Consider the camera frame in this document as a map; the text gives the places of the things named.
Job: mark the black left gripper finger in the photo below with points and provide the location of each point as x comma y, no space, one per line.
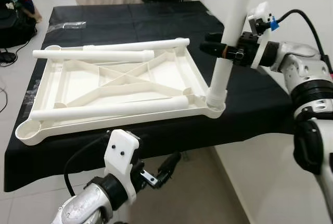
169,165

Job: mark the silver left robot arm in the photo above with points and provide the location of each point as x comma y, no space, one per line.
88,206

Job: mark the white plastic children table top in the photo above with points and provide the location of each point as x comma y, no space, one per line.
171,75

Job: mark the black tablecloth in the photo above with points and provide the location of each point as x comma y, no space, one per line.
130,21

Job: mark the clear plastic bag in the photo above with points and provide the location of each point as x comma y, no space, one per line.
66,25

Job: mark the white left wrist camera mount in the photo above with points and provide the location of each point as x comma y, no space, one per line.
122,156

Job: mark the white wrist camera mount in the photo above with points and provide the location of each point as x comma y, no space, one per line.
122,156
260,15

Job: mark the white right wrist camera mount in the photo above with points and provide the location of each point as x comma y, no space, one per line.
260,15

